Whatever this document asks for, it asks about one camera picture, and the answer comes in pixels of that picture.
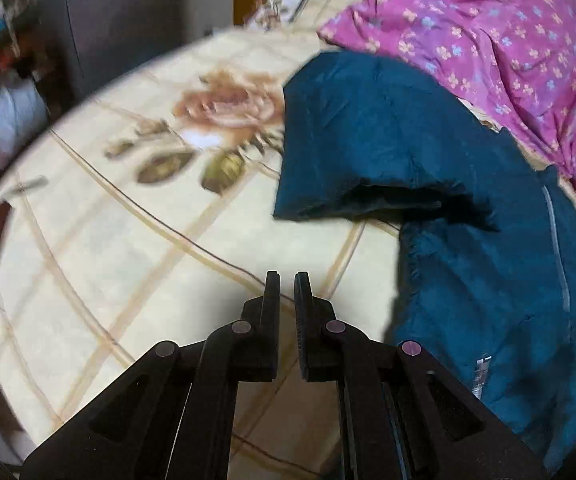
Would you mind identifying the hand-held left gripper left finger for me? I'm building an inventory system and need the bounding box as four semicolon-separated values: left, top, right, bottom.
20;271;281;480

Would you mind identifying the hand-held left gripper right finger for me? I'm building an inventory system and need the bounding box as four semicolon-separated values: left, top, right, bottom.
294;271;551;480

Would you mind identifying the teal padded jacket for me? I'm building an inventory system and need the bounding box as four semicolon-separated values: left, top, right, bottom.
273;51;576;476

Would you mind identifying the cream rose-print blanket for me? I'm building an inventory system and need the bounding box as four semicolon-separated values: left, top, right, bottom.
0;0;576;480

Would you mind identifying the white floral pillow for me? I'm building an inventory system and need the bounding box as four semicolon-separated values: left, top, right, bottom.
245;0;371;38

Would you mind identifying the white bag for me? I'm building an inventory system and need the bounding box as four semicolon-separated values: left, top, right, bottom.
0;79;50;163

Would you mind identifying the grey cabinet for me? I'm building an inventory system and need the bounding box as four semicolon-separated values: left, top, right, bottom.
30;0;235;103

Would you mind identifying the pink floral quilt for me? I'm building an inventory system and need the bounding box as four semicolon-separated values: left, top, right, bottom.
317;0;576;233

